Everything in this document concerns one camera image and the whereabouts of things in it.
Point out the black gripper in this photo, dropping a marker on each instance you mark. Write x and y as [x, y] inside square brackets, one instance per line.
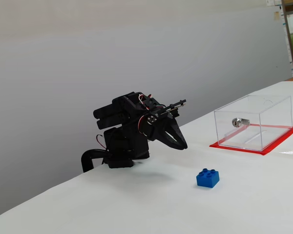
[158, 131]

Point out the blue lego brick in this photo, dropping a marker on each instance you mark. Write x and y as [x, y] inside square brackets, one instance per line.
[207, 180]

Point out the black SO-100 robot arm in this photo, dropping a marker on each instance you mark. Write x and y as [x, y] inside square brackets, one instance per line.
[122, 146]

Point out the transparent acrylic box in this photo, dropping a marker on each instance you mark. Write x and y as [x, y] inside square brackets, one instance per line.
[271, 114]

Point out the red tape rectangle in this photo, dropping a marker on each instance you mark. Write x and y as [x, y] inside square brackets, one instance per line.
[234, 149]

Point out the silver cam lock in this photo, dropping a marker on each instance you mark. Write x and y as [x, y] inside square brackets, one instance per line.
[239, 122]

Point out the black table clamp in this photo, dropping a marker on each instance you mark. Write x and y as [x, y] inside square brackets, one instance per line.
[86, 158]

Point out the white paper sheet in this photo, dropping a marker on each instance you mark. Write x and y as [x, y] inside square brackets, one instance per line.
[273, 2]

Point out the wooden frame post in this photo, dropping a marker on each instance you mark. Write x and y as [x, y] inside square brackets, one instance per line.
[289, 36]

